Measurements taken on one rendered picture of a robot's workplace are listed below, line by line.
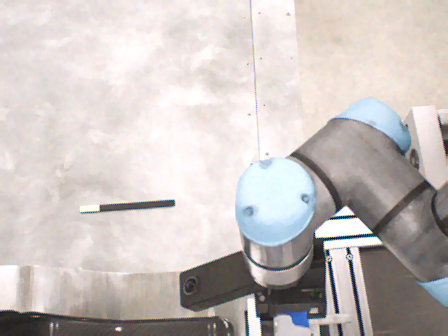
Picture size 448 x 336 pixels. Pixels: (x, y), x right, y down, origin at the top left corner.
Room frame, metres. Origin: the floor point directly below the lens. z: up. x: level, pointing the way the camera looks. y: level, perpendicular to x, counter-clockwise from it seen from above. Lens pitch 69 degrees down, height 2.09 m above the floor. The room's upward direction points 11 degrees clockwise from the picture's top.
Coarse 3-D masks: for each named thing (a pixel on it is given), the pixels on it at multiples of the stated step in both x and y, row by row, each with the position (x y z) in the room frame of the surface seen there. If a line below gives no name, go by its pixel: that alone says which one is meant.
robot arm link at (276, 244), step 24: (264, 168) 0.32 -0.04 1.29; (288, 168) 0.32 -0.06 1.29; (240, 192) 0.29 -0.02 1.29; (264, 192) 0.30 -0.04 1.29; (288, 192) 0.30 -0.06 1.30; (312, 192) 0.30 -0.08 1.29; (240, 216) 0.28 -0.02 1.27; (264, 216) 0.27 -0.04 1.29; (288, 216) 0.28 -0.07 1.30; (312, 216) 0.29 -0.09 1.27; (264, 240) 0.26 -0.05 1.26; (288, 240) 0.26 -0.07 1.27; (312, 240) 0.29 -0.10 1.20; (264, 264) 0.25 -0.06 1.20; (288, 264) 0.26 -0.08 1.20
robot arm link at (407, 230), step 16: (416, 192) 0.33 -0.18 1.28; (432, 192) 0.34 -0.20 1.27; (400, 208) 0.31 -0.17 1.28; (416, 208) 0.31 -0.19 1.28; (432, 208) 0.31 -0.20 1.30; (384, 224) 0.30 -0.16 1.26; (400, 224) 0.30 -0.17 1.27; (416, 224) 0.30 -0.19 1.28; (432, 224) 0.30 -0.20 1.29; (384, 240) 0.29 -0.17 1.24; (400, 240) 0.29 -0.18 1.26; (416, 240) 0.29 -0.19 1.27; (432, 240) 0.28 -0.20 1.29; (400, 256) 0.28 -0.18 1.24; (416, 256) 0.27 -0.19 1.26; (432, 256) 0.27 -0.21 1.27; (416, 272) 0.26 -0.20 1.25; (432, 272) 0.26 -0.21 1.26; (432, 288) 0.25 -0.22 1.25
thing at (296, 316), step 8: (248, 304) 0.27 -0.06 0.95; (248, 312) 0.26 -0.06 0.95; (280, 312) 0.27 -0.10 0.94; (288, 312) 0.27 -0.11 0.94; (296, 312) 0.27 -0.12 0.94; (304, 312) 0.28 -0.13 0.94; (248, 320) 0.25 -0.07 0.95; (256, 320) 0.25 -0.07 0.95; (296, 320) 0.26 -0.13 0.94; (304, 320) 0.27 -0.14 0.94; (312, 320) 0.27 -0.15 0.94; (320, 320) 0.27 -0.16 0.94; (328, 320) 0.27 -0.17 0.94; (336, 320) 0.27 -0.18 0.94; (344, 320) 0.28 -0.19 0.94; (256, 328) 0.24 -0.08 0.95
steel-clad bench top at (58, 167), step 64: (0, 0) 0.72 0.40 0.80; (64, 0) 0.74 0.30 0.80; (128, 0) 0.76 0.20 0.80; (192, 0) 0.78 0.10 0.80; (256, 0) 0.80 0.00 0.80; (0, 64) 0.61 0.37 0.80; (64, 64) 0.63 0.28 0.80; (128, 64) 0.65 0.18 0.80; (192, 64) 0.67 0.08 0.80; (256, 64) 0.69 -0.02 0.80; (0, 128) 0.50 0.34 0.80; (64, 128) 0.52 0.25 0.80; (128, 128) 0.54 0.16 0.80; (192, 128) 0.56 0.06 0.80; (256, 128) 0.58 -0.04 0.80; (0, 192) 0.40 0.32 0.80; (64, 192) 0.42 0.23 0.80; (128, 192) 0.44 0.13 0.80; (192, 192) 0.46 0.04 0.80; (0, 256) 0.31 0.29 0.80; (64, 256) 0.33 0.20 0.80; (128, 256) 0.34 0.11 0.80; (192, 256) 0.36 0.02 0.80
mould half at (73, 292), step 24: (0, 288) 0.24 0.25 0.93; (24, 288) 0.24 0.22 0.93; (48, 288) 0.25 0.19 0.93; (72, 288) 0.26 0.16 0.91; (96, 288) 0.27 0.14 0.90; (120, 288) 0.28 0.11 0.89; (144, 288) 0.28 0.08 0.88; (168, 288) 0.29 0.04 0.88; (48, 312) 0.22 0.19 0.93; (72, 312) 0.23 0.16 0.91; (96, 312) 0.24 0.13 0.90; (120, 312) 0.24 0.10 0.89; (144, 312) 0.25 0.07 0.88; (168, 312) 0.26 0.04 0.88; (192, 312) 0.26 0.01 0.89; (216, 312) 0.27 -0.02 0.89; (240, 312) 0.27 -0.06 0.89
